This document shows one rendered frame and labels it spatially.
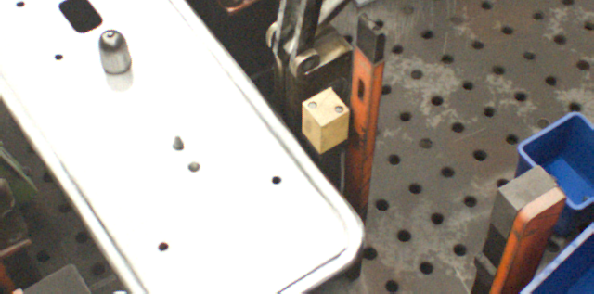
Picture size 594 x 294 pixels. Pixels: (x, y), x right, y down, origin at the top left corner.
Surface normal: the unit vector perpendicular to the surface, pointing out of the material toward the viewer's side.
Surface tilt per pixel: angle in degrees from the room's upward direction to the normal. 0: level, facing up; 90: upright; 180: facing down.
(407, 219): 0
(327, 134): 90
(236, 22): 90
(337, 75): 90
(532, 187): 0
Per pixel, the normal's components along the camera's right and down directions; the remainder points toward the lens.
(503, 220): -0.83, 0.48
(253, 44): 0.56, 0.70
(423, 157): 0.00, -0.53
